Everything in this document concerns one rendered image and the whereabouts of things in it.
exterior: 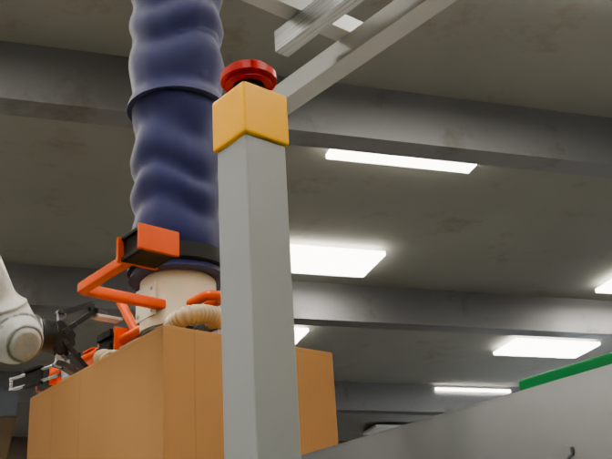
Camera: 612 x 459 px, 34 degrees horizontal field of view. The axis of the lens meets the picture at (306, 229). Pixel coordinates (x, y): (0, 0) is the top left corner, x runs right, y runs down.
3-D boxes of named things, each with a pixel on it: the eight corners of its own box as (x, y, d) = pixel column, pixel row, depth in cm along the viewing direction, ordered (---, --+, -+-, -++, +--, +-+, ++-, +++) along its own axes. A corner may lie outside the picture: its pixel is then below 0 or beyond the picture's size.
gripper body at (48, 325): (29, 321, 234) (66, 327, 239) (27, 356, 231) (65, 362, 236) (44, 311, 229) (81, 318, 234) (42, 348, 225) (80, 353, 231)
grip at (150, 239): (179, 257, 186) (179, 231, 188) (138, 247, 181) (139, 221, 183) (155, 270, 192) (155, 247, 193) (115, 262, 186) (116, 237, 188)
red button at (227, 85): (289, 95, 125) (287, 67, 126) (242, 78, 120) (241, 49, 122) (255, 118, 129) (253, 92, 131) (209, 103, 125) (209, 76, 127)
